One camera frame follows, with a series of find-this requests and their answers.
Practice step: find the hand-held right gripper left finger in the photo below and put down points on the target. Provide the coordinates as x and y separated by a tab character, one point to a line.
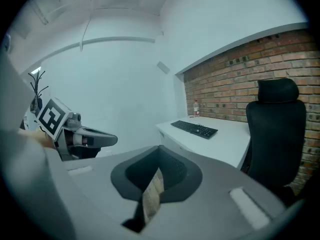
100	189

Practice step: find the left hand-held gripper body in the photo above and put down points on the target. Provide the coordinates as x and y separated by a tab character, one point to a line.
51	116

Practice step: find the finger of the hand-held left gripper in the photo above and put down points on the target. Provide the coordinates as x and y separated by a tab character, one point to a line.
102	139
85	152

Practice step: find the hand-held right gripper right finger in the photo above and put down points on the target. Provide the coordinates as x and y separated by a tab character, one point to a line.
215	199

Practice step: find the black keyboard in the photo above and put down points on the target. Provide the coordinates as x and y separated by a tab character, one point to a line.
195	129

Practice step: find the person's left forearm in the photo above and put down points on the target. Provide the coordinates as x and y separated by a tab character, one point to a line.
37	137

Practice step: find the black coat rack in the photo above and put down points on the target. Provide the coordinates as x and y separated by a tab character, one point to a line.
37	89

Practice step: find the person's light grey shirt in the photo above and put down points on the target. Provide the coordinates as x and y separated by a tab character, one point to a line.
22	159

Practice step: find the black office chair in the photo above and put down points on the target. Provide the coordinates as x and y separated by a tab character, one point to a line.
275	134

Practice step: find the clear plastic bottle red label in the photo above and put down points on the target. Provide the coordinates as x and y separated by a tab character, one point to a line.
196	109

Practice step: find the white wall box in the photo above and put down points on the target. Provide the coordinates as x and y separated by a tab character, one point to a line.
163	67

